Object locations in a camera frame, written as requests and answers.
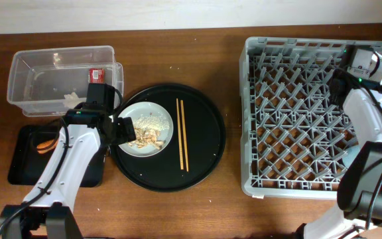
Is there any blue cup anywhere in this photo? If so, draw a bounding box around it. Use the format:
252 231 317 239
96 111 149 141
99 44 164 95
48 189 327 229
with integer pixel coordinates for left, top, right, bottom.
342 145 361 169

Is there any pile of peanut shells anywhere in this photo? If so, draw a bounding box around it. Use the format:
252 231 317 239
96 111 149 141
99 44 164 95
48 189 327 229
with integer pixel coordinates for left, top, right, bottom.
128 128 164 150

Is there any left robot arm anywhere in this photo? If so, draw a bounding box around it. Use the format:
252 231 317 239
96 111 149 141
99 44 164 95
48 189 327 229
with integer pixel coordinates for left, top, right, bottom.
0 83 136 238

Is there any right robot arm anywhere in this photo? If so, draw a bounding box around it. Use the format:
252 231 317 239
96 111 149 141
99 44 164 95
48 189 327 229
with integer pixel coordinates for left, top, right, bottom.
294 45 382 238

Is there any black rectangular tray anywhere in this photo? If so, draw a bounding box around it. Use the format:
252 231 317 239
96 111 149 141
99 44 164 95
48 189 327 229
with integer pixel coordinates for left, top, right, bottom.
7 125 105 188

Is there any pile of white rice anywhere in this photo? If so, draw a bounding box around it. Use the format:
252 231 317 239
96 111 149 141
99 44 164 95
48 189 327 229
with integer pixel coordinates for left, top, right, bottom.
133 116 170 131

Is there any clear plastic waste bin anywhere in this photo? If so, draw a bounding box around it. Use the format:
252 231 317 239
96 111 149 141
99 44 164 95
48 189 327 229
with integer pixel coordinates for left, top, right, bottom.
7 46 124 117

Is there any white tissue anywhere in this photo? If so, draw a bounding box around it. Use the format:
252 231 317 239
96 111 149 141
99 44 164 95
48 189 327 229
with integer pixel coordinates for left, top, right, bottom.
63 92 86 109

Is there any wooden chopstick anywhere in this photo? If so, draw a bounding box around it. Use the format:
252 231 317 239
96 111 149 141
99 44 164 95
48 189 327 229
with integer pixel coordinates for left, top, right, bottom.
180 100 189 172
176 98 184 170

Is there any red snack wrapper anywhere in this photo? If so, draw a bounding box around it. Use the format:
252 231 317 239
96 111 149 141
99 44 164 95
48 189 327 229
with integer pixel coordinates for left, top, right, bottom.
89 68 105 84

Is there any orange carrot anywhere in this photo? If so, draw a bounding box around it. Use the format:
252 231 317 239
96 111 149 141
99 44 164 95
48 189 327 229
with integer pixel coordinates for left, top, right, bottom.
36 139 58 154

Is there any grey plate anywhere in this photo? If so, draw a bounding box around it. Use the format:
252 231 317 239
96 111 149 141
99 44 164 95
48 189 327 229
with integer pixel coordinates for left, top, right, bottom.
119 102 174 157

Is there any grey dishwasher rack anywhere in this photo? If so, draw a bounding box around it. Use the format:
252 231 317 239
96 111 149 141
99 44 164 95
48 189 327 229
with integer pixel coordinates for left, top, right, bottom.
239 37 382 200

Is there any round black serving tray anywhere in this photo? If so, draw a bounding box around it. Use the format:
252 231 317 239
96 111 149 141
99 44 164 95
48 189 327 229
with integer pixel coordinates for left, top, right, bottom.
110 84 226 193

